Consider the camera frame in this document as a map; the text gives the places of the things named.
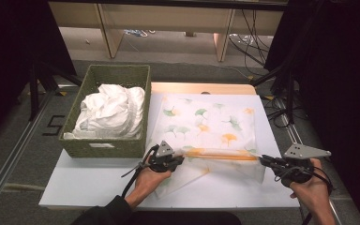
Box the blue white cable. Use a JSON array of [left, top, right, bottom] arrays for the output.
[[123, 28, 158, 38]]

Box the aluminium floor rail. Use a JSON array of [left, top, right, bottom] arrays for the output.
[[275, 97, 346, 225], [0, 90, 55, 217]]

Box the white board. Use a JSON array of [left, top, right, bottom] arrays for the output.
[[38, 92, 301, 210]]

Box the person's right hand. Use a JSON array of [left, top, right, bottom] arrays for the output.
[[290, 158, 335, 215]]

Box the bundle of black cables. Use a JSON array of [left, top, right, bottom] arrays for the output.
[[228, 8, 275, 68]]

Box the leaf print mesh laundry bag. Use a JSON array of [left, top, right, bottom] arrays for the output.
[[149, 93, 266, 199]]

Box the black floor cable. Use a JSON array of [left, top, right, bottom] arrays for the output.
[[263, 97, 294, 129]]

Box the black curtain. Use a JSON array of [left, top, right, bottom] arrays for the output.
[[263, 0, 360, 225], [0, 0, 78, 148]]

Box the green woven basket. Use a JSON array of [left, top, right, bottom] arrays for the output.
[[58, 64, 152, 159]]

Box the black metal stand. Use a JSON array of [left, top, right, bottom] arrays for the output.
[[251, 62, 296, 125], [27, 59, 83, 122]]

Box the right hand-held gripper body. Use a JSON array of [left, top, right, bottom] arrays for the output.
[[273, 142, 332, 188]]

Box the person's left hand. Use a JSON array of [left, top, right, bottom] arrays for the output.
[[133, 168, 173, 201]]

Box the beige wooden desk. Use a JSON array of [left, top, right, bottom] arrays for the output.
[[48, 1, 289, 63]]

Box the white garment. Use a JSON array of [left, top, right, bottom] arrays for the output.
[[63, 83, 146, 141]]

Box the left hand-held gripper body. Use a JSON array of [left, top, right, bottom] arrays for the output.
[[148, 140, 176, 173]]

